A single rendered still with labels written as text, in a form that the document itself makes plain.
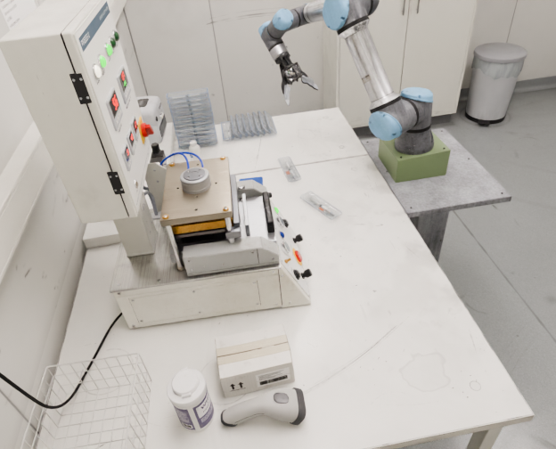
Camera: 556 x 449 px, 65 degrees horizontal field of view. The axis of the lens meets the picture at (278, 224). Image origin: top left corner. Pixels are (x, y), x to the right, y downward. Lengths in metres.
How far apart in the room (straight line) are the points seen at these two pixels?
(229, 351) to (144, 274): 0.32
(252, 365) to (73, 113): 0.68
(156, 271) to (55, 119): 0.49
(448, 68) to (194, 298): 2.90
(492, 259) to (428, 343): 1.46
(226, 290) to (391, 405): 0.51
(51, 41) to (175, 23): 2.67
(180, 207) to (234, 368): 0.42
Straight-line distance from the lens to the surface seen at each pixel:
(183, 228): 1.18
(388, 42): 3.43
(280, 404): 1.08
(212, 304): 1.28
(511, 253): 2.77
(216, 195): 1.16
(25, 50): 0.95
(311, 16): 1.98
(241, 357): 1.13
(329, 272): 1.42
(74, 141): 1.00
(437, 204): 1.73
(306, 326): 1.28
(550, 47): 4.69
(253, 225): 1.27
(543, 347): 2.38
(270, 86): 3.76
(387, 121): 1.61
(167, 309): 1.30
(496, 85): 3.88
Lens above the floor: 1.77
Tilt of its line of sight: 40 degrees down
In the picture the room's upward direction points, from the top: 5 degrees counter-clockwise
